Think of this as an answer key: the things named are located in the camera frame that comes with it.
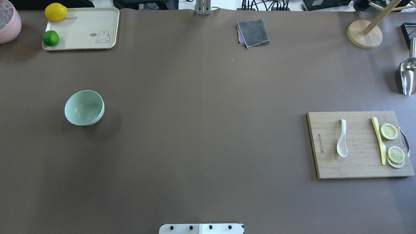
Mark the bamboo cutting board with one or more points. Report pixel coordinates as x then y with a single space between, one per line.
363 158

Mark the yellow lemon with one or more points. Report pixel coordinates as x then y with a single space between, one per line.
55 12

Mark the grey folded cloth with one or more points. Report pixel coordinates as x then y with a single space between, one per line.
252 33

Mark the metal scoop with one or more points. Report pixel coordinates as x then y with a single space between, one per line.
408 71

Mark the yellow plastic knife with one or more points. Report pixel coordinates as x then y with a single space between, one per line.
382 146

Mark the green lime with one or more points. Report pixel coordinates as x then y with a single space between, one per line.
51 38

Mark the upper lemon slice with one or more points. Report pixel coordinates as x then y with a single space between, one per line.
388 131

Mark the lemon slice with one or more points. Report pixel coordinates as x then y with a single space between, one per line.
388 131
396 155

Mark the pink bowl of ice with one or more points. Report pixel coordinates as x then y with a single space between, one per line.
10 22

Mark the wooden mug tree stand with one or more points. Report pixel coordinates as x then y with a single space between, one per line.
366 34

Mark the white ceramic spoon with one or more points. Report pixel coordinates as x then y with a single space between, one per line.
341 144

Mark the light green bowl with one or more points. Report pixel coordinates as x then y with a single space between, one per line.
84 108

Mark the cream tray with bear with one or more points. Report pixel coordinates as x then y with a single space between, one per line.
86 28

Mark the aluminium frame post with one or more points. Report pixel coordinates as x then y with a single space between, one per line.
203 7

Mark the lower lemon slice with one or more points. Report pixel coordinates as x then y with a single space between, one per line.
396 155

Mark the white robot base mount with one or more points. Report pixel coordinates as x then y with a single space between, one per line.
207 228

